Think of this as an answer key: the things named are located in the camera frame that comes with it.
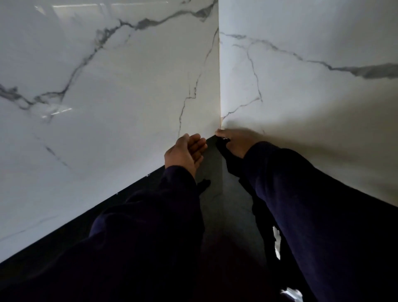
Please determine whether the person's left hand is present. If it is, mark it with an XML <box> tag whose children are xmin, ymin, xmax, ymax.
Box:
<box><xmin>164</xmin><ymin>133</ymin><xmax>208</xmax><ymax>178</ymax></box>

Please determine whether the person's right hand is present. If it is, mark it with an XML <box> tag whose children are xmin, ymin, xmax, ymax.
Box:
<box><xmin>215</xmin><ymin>128</ymin><xmax>265</xmax><ymax>159</ymax></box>

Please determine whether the person's left forearm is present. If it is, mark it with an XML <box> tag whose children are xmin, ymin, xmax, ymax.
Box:
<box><xmin>0</xmin><ymin>166</ymin><xmax>206</xmax><ymax>302</ymax></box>

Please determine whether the person's right forearm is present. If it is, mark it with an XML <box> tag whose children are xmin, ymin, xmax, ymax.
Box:
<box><xmin>216</xmin><ymin>136</ymin><xmax>398</xmax><ymax>302</ymax></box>

